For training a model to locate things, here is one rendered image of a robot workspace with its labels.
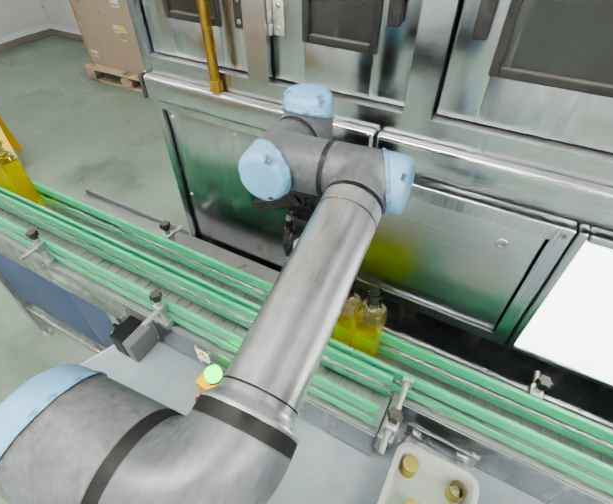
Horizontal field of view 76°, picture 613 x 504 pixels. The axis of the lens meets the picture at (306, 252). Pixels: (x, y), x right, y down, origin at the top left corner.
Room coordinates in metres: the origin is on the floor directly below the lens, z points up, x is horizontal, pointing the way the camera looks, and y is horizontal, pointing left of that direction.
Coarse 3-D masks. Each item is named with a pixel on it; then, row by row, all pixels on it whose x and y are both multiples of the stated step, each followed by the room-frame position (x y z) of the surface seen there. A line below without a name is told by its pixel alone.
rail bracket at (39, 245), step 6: (30, 234) 0.80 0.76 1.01; (36, 234) 0.81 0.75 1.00; (36, 240) 0.81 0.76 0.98; (42, 240) 0.82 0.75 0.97; (36, 246) 0.80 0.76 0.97; (42, 246) 0.81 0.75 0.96; (30, 252) 0.78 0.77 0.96; (42, 252) 0.80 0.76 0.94; (24, 258) 0.76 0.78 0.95; (48, 258) 0.81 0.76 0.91; (54, 258) 0.82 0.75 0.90; (48, 264) 0.80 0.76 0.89; (54, 264) 0.81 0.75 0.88
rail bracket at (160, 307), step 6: (150, 294) 0.59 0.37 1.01; (156, 294) 0.59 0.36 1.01; (156, 300) 0.58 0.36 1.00; (156, 306) 0.59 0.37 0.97; (162, 306) 0.59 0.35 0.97; (156, 312) 0.57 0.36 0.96; (162, 312) 0.58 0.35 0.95; (150, 318) 0.56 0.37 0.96; (162, 318) 0.59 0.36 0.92; (168, 318) 0.59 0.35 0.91; (144, 324) 0.54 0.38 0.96; (162, 324) 0.58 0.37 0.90; (168, 324) 0.58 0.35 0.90
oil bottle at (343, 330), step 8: (344, 304) 0.50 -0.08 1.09; (352, 304) 0.50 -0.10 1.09; (360, 304) 0.52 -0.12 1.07; (344, 312) 0.49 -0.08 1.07; (352, 312) 0.49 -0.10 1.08; (344, 320) 0.49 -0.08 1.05; (352, 320) 0.49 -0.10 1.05; (336, 328) 0.50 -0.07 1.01; (344, 328) 0.49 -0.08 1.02; (352, 328) 0.49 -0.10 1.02; (336, 336) 0.50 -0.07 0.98; (344, 336) 0.49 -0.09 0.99
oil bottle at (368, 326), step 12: (360, 312) 0.48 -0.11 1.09; (372, 312) 0.48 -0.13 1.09; (384, 312) 0.48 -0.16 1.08; (360, 324) 0.47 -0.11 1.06; (372, 324) 0.46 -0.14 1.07; (384, 324) 0.50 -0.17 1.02; (360, 336) 0.47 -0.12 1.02; (372, 336) 0.46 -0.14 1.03; (360, 348) 0.47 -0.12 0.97; (372, 348) 0.46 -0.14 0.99
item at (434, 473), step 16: (400, 448) 0.30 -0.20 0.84; (416, 448) 0.30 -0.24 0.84; (432, 464) 0.28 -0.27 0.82; (448, 464) 0.27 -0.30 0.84; (400, 480) 0.26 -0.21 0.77; (416, 480) 0.26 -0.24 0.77; (432, 480) 0.26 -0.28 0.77; (448, 480) 0.25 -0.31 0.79; (464, 480) 0.24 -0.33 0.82; (384, 496) 0.21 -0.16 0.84; (400, 496) 0.23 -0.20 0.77; (416, 496) 0.23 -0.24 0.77; (432, 496) 0.23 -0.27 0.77
